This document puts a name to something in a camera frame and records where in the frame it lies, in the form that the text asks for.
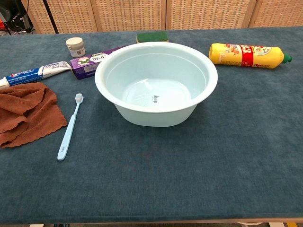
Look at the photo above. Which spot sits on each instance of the yellow detergent bottle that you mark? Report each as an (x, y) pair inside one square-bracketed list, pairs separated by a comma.
[(236, 55)]

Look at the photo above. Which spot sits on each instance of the light blue toothbrush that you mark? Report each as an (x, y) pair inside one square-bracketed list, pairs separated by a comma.
[(68, 132)]

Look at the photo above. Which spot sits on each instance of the brown microfiber cloth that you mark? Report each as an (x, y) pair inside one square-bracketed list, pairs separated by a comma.
[(28, 111)]

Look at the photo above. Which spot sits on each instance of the wicker folding screen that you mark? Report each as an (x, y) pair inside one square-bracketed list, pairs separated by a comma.
[(130, 14)]

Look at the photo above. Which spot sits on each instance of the dark blue table mat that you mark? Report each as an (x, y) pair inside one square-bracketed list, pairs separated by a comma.
[(165, 177)]

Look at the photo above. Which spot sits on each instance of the purple toothpaste box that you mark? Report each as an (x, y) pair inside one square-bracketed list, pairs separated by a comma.
[(82, 67)]

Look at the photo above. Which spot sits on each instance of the blue white toothpaste tube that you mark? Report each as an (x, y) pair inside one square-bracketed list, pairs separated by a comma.
[(23, 75)]

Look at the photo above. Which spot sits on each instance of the light blue plastic basin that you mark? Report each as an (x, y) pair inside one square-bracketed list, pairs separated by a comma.
[(154, 116)]

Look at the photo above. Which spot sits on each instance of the green yellow sponge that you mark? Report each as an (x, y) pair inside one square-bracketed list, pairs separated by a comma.
[(151, 36)]

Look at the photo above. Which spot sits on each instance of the small white jar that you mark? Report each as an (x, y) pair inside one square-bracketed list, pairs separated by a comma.
[(75, 47)]

